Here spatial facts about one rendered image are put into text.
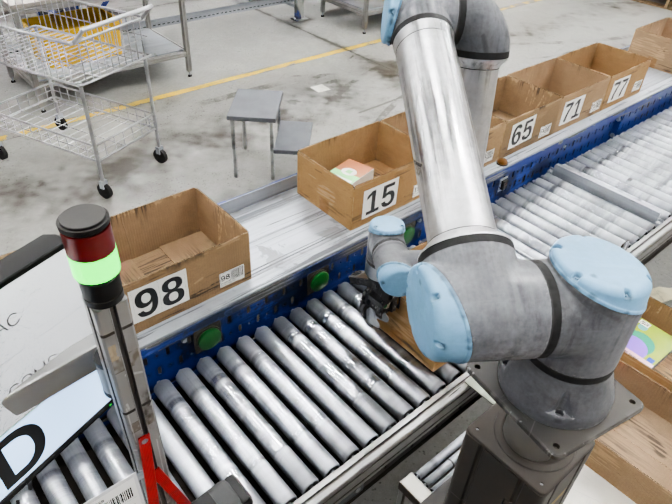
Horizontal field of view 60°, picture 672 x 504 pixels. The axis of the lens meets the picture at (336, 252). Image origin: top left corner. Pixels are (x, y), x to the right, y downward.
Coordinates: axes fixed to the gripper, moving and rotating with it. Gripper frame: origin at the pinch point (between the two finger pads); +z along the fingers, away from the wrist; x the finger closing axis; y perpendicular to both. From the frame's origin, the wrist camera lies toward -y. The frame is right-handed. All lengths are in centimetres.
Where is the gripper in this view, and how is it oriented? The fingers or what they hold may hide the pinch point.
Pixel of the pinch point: (369, 321)
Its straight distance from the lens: 172.0
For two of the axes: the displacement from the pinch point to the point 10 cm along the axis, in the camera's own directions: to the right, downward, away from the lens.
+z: -0.4, 7.8, 6.2
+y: 6.5, 5.0, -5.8
